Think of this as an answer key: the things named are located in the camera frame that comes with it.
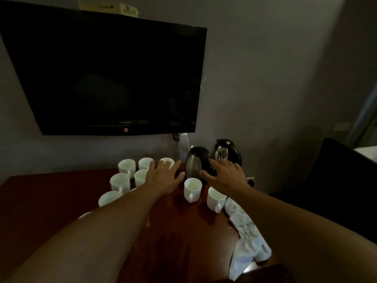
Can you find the pale yellow flat box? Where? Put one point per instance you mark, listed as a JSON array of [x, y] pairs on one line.
[[109, 8]]

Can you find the black power plug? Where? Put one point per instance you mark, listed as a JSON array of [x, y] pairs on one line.
[[251, 183]]

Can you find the black chair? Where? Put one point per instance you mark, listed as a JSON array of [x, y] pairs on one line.
[[338, 188]]

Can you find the white bedding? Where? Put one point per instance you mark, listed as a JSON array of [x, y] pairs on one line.
[[366, 153]]

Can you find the grey metal frame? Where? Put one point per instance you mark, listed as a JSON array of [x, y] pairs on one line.
[[363, 117]]

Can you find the black and steel kettle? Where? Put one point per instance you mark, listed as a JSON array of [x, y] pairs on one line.
[[229, 150]]

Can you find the white cloth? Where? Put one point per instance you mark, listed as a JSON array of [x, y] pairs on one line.
[[247, 241]]

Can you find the person's left hand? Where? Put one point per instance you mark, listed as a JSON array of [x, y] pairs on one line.
[[163, 178]]

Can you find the steel kettle with black lid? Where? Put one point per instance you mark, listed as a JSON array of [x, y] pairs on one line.
[[194, 163]]

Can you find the person's left forearm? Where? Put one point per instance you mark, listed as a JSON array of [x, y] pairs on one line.
[[88, 241]]

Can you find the black wall television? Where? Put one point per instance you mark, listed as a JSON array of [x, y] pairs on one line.
[[103, 70]]

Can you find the person's right forearm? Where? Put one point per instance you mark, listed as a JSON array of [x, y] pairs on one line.
[[309, 241]]

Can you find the white wall socket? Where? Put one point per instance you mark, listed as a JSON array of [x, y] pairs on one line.
[[248, 178]]

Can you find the group of white cups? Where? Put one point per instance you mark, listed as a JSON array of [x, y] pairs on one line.
[[167, 161]]

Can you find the dark red wooden table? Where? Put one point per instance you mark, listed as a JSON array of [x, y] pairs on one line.
[[44, 203]]

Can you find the person's right hand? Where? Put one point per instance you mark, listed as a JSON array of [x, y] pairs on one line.
[[229, 176]]

